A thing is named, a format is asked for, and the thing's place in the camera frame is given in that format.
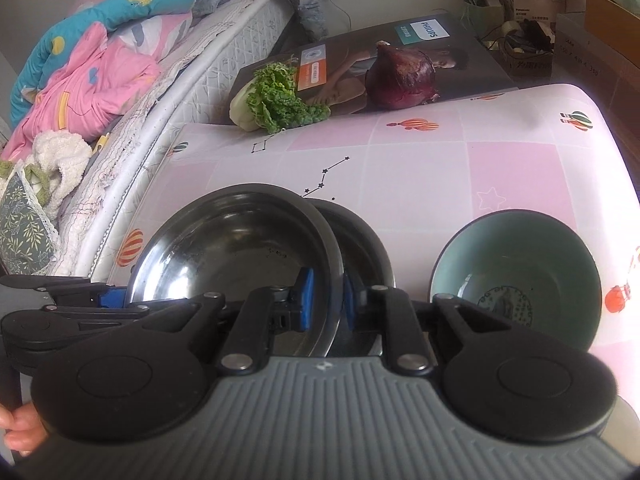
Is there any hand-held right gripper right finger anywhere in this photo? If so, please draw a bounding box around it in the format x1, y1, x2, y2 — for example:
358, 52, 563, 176
344, 275, 501, 377

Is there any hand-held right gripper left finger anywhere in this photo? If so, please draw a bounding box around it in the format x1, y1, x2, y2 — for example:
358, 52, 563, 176
145, 267, 315, 377

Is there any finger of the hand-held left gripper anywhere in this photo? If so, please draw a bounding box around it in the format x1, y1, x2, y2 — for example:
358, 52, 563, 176
0, 275, 127, 309
1, 302, 151, 368

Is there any stainless steel bowl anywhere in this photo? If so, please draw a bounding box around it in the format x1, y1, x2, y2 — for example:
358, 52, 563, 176
305, 199, 396, 356
127, 184, 346, 356

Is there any green patterned ceramic bowl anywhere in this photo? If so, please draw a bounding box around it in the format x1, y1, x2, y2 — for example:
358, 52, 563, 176
430, 210, 603, 353

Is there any person's left hand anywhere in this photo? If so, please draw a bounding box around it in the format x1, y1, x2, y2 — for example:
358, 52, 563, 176
0, 404, 48, 457

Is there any green floral pillow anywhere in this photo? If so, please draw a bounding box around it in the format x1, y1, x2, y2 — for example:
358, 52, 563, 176
0, 165, 62, 277

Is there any white fleece garment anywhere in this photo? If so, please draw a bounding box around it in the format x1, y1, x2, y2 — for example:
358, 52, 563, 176
20, 130, 94, 201

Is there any pink patterned tablecloth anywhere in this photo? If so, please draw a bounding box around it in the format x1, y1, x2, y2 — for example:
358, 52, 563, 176
87, 82, 640, 361

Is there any white quilted mattress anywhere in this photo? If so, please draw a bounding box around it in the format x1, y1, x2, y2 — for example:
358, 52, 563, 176
50, 0, 301, 286

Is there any green leafy cabbage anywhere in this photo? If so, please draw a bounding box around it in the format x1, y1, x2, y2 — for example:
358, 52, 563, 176
230, 62, 332, 134

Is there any pink printed blanket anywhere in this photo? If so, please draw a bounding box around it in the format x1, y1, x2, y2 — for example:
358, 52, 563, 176
2, 10, 193, 161

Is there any purple red onion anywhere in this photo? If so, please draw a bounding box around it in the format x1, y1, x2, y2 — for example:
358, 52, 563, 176
365, 41, 441, 111

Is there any flat printed cardboard box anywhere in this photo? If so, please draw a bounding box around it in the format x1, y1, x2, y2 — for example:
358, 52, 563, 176
232, 10, 519, 117

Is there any blue printed blanket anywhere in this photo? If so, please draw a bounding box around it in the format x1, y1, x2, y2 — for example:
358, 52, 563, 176
10, 0, 198, 126

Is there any green paper bag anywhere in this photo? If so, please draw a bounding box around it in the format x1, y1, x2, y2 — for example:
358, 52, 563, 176
462, 0, 506, 41

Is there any large brown cardboard box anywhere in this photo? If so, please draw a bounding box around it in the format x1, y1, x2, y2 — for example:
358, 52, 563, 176
555, 12, 640, 92

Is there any long brown cardboard box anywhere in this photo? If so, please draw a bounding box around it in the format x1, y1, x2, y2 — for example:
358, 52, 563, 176
585, 0, 640, 41

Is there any small box with cables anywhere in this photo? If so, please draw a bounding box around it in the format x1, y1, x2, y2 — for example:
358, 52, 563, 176
502, 19, 557, 72

